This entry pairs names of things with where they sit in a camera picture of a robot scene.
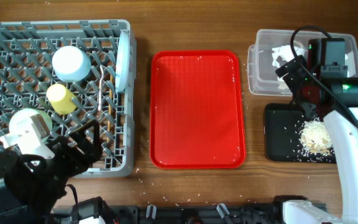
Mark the grey dishwasher rack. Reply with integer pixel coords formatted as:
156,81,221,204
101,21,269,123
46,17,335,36
0,19,137,178

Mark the yellow plastic cup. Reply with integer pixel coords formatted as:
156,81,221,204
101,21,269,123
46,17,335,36
46,83,76,115

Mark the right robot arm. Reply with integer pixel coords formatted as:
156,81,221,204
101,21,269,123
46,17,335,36
276,35,358,223

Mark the small light blue bowl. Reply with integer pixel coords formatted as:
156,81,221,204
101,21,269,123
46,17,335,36
52,46,91,83

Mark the black waste tray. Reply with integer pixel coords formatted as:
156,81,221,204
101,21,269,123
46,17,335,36
264,103,336,164

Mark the wooden chopstick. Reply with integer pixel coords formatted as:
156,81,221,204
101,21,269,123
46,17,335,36
107,75,113,143

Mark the clear plastic bin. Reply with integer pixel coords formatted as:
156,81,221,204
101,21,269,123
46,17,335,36
247,29,358,97

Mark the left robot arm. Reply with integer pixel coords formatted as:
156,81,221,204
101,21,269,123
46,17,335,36
0,119,103,223

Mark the red serving tray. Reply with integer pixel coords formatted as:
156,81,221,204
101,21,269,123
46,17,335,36
149,50,246,169

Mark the white napkin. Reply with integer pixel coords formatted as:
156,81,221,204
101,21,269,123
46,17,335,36
271,44,306,82

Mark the food scraps and rice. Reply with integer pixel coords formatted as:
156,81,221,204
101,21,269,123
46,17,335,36
293,118,336,164

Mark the white plastic fork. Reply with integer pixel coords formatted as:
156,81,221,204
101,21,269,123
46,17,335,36
98,65,104,111

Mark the green saucer bowl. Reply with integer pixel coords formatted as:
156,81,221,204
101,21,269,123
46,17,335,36
0,108,52,148

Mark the large light blue plate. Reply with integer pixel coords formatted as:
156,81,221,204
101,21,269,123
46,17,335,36
115,31,130,92

